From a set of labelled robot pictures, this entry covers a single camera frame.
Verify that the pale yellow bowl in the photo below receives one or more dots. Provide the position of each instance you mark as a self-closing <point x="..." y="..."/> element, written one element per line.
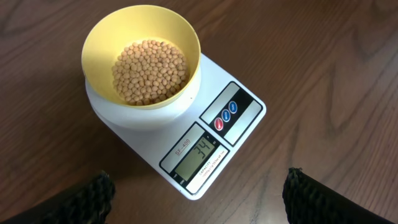
<point x="125" y="26"/>

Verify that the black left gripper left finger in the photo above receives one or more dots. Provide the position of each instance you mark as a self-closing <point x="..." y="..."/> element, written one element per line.
<point x="86" y="202"/>

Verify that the white digital kitchen scale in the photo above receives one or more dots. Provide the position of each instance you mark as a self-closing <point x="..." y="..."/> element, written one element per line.
<point x="191" y="140"/>

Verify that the soybeans in yellow bowl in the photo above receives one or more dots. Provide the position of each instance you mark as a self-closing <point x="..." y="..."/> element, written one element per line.
<point x="149" y="72"/>

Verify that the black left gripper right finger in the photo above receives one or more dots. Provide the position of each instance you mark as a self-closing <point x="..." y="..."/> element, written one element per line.
<point x="307" y="201"/>

